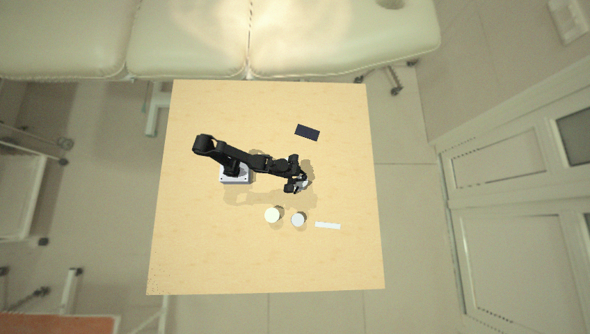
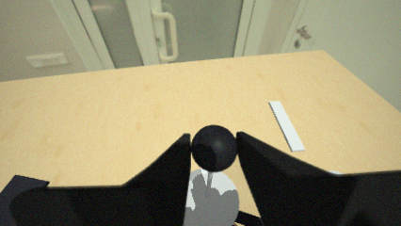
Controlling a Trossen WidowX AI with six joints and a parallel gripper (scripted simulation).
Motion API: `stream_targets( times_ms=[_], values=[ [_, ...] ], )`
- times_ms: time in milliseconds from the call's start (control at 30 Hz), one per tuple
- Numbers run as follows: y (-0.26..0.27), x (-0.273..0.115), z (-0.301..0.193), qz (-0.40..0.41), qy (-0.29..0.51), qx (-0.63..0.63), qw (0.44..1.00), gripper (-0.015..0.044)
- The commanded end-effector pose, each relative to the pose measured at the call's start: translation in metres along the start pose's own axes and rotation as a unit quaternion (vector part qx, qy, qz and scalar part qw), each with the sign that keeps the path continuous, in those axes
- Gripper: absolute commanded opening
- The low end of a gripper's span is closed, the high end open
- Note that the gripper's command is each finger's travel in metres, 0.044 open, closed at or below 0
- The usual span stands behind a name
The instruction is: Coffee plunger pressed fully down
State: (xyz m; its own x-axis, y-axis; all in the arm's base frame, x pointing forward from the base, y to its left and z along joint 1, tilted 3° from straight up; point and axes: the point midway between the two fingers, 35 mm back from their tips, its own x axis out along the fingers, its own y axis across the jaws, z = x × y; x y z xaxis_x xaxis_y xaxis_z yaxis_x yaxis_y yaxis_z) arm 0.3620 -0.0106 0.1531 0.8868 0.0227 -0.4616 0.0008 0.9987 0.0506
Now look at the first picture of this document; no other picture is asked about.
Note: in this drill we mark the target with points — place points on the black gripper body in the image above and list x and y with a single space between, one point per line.
289 187

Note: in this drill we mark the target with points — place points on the glass coffee plunger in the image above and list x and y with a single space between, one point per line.
299 186

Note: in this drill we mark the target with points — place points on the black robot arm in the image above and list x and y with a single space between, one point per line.
230 157

